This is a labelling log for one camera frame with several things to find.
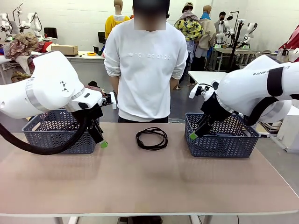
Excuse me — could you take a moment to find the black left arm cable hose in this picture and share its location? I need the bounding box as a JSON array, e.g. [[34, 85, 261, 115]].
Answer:
[[0, 109, 94, 155]]

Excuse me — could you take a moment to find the black camera tripod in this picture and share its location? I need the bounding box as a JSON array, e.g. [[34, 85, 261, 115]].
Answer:
[[229, 20, 245, 70]]

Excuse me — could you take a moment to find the black chair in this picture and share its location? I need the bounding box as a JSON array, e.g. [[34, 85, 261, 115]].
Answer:
[[43, 27, 58, 40]]

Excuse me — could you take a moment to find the mannequin in yellow top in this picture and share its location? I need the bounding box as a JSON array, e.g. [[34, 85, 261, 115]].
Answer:
[[104, 0, 131, 41]]

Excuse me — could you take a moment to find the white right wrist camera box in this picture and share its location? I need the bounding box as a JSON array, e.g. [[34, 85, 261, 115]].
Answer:
[[188, 81, 221, 99]]

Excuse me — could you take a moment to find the grey-blue plastic basket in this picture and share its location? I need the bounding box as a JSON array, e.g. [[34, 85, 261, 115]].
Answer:
[[184, 112, 262, 159], [21, 109, 104, 155]]

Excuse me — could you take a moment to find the red garment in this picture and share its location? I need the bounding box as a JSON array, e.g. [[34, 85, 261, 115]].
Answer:
[[279, 23, 299, 51]]

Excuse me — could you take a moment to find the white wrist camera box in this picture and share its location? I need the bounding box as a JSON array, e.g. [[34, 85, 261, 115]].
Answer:
[[100, 91, 117, 110], [188, 81, 221, 99]]

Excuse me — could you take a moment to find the thin black coiled cable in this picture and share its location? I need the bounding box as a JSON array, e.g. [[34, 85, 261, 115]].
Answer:
[[135, 126, 169, 149]]

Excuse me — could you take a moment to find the pile of patterned clothes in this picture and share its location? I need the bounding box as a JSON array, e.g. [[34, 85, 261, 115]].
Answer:
[[4, 32, 51, 60]]

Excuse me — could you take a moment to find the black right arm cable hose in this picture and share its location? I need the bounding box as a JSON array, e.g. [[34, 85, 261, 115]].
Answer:
[[243, 95, 293, 127]]

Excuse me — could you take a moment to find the flat cardboard box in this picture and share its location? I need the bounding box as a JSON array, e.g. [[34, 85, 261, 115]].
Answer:
[[50, 44, 79, 56]]

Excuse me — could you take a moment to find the white leaning board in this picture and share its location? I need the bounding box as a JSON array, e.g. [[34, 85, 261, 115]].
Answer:
[[277, 105, 299, 154]]

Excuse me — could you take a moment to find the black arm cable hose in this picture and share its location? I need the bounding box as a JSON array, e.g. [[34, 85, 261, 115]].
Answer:
[[243, 95, 293, 127], [0, 109, 94, 155]]

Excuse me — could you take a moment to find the person in white sweatshirt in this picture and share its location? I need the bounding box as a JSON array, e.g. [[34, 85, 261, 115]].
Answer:
[[103, 20, 189, 124]]

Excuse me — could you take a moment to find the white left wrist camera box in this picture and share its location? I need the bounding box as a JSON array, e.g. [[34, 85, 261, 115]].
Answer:
[[100, 91, 117, 110]]

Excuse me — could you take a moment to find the person with black face mask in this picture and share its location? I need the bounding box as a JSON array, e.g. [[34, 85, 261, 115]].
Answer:
[[214, 11, 228, 35]]

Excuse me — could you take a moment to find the white table leg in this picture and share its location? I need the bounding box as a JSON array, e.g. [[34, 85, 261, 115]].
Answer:
[[190, 214, 214, 224], [53, 216, 78, 224]]

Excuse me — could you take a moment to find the person's right forearm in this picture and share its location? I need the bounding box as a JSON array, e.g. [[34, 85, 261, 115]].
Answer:
[[109, 76, 120, 105]]

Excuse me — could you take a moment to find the white background table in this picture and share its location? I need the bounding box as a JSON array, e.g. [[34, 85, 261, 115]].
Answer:
[[188, 70, 229, 89]]

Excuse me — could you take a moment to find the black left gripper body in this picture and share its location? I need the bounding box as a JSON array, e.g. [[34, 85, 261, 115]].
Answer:
[[87, 105, 105, 128]]

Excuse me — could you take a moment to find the person's left forearm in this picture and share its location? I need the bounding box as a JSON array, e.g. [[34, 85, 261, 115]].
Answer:
[[171, 76, 181, 91]]

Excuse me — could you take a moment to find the open cardboard box with cloth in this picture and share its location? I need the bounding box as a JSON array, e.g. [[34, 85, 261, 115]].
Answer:
[[11, 71, 32, 84]]

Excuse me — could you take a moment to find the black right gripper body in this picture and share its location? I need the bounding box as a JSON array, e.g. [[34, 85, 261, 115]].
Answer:
[[199, 93, 235, 127]]

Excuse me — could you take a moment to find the black strap on right arm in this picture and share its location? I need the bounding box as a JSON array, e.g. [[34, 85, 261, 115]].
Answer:
[[266, 66, 292, 98]]

